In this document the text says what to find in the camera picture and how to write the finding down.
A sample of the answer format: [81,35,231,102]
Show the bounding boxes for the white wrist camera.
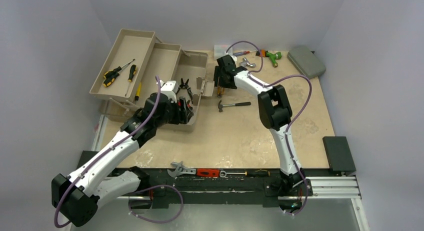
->
[160,80,178,102]
[230,55,238,63]

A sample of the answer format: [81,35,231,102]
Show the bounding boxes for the yellow black screwdriver slim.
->
[125,64,137,96]

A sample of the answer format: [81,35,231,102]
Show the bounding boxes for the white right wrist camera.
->
[230,55,238,63]

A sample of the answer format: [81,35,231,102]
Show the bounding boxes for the black orange screwdriver on base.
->
[225,169,271,178]

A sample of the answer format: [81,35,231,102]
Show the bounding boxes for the black corner block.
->
[76,150,98,169]
[322,136,357,176]

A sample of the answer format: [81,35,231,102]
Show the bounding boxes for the yellow black utility knife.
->
[217,86,225,98]

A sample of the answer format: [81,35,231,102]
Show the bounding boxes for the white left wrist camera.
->
[160,80,178,102]

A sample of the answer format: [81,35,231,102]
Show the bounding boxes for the black right corner block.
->
[322,136,357,176]

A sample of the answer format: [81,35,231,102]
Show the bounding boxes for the green orange spray nozzle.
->
[255,49,283,68]

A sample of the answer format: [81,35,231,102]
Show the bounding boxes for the grey sharpening stone block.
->
[287,45,327,79]

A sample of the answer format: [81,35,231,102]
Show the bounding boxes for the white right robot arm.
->
[213,55,306,196]

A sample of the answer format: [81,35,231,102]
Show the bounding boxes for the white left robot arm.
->
[51,91,194,229]

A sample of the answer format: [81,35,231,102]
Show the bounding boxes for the yellow black screwdriver large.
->
[102,58,135,88]

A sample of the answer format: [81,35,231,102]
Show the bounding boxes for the black left corner block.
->
[76,150,98,169]

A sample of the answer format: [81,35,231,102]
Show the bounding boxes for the red handled adjustable wrench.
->
[167,161,227,178]

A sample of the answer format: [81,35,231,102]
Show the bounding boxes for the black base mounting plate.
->
[128,166,313,212]

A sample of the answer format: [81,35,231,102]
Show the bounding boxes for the small black handled hammer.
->
[218,100,252,113]

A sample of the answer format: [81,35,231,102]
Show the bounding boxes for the beige plastic tool box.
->
[89,29,214,132]

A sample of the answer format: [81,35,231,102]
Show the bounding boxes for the black grey pruning shears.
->
[175,78,194,108]

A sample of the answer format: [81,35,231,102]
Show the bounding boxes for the aluminium frame rail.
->
[92,176,360,206]

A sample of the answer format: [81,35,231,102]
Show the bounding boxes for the red black folding tool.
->
[177,99,193,112]

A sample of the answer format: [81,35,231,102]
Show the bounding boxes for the red blue small screwdriver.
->
[233,50,256,57]

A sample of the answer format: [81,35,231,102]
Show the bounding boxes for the clear plastic screw box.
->
[213,44,233,60]

